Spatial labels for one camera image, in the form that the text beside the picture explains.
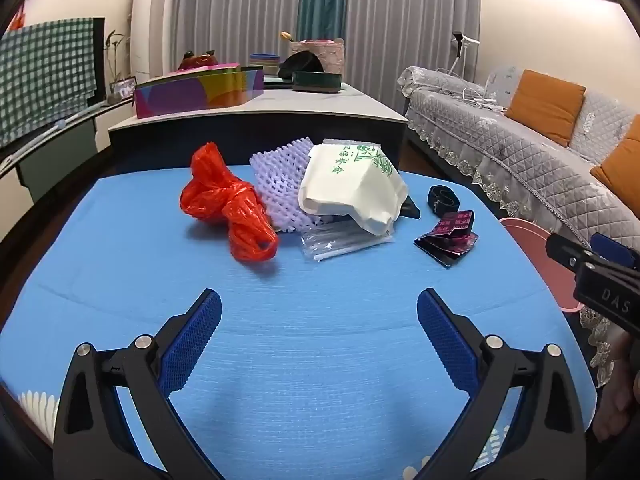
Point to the clear plastic wrapper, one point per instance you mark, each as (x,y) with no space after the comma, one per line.
(340,242)

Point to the coffee table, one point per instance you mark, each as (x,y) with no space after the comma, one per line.
(300,110)

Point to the blue mat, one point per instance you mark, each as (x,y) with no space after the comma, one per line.
(320,310)

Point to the pink lace basket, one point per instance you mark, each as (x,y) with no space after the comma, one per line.
(332,57)

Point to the grey curtain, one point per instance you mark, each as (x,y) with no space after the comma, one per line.
(410,20)
(235,10)

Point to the white paper bag green print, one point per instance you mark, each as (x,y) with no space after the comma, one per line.
(345,190)

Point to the person's right hand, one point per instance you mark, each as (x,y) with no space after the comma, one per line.
(617,412)

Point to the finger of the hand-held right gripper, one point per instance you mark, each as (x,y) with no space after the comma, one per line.
(567,252)
(612,250)

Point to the dark red snack wrapper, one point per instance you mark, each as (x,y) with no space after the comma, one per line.
(447,240)

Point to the dark green tin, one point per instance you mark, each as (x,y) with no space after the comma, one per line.
(317,81)

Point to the orange cushion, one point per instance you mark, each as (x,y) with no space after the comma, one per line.
(622,165)
(545,107)

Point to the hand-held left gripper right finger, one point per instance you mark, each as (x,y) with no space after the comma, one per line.
(447,345)

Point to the black round lid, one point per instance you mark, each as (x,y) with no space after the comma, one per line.
(300,65)

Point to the mint green tray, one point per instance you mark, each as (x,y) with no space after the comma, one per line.
(275,82)

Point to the tall thin potted plant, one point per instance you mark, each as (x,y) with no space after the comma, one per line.
(116,55)

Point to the television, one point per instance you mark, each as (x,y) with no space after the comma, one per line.
(99,60)

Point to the teal curtain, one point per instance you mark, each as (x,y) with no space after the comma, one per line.
(322,0)

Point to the stack of coloured plastic bowls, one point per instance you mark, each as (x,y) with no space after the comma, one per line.
(264,59)

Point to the green checkered cloth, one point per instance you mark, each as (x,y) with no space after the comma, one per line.
(45,75)

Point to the purple foam fruit net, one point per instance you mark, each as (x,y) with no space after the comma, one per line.
(275,175)

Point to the white standing air conditioner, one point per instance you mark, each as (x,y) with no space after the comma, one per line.
(150,20)

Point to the colourful box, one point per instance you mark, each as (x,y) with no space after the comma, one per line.
(190,92)

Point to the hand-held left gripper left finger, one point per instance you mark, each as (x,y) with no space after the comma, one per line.
(192,345)

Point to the photo frame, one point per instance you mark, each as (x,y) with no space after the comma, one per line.
(122,89)

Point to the pink plastic basin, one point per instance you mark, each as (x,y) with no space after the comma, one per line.
(540,270)

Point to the red plastic bag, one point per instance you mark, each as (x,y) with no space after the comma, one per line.
(220,195)

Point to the television stand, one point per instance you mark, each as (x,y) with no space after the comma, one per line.
(55,160)

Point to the grey quilted sofa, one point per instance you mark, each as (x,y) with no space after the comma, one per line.
(525,160)

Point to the small yellow ornament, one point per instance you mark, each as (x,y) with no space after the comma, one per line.
(286,36)

